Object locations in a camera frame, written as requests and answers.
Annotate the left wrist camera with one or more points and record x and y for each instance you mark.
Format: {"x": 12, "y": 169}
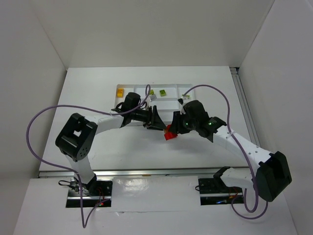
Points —
{"x": 151, "y": 98}

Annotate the aluminium rail front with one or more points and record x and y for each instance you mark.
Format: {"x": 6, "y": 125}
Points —
{"x": 109, "y": 174}

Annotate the dark green lego brick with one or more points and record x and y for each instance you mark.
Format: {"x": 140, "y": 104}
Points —
{"x": 162, "y": 93}

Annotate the white compartment tray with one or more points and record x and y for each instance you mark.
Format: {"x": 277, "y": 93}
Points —
{"x": 166, "y": 97}

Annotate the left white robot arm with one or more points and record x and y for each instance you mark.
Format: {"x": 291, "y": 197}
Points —
{"x": 77, "y": 135}

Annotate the aluminium rail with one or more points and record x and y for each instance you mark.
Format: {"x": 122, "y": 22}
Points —
{"x": 109, "y": 174}
{"x": 244, "y": 105}

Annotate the aluminium rail right side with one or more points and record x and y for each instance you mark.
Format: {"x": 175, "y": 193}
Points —
{"x": 244, "y": 105}

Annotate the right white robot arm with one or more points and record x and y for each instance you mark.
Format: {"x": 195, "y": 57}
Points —
{"x": 268, "y": 172}

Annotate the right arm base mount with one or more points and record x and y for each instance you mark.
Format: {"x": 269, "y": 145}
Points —
{"x": 213, "y": 194}

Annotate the red and green lego stack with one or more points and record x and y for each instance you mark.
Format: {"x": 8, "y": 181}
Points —
{"x": 169, "y": 135}

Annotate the small yellow lego brick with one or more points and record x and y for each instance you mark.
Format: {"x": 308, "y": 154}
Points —
{"x": 120, "y": 93}

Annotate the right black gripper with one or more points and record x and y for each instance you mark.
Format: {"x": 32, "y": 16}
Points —
{"x": 178, "y": 123}

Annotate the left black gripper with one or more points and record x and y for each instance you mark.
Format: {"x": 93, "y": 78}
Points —
{"x": 151, "y": 117}

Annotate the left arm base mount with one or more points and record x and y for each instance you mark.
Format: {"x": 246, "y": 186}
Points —
{"x": 102, "y": 192}

